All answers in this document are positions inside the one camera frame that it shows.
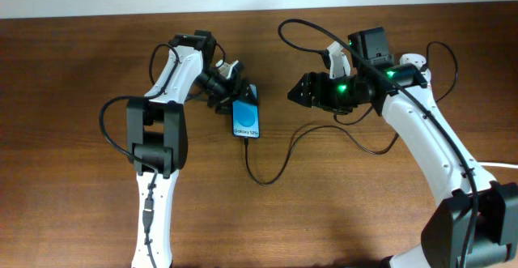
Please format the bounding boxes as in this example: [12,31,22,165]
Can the blue Galaxy smartphone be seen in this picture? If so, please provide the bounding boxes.
[232,100,260,138]

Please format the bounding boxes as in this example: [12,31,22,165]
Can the black charging cable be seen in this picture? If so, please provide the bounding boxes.
[243,40,459,186]

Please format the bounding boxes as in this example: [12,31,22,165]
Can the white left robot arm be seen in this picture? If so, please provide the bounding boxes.
[126,30,258,267]

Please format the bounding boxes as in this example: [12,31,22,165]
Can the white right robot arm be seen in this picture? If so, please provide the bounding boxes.
[287,28,517,267]

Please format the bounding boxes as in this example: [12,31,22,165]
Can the white power strip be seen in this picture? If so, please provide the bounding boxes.
[399,53,432,91]

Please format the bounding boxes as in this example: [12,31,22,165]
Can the white power strip cord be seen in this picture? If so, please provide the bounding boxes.
[477,161,518,170]

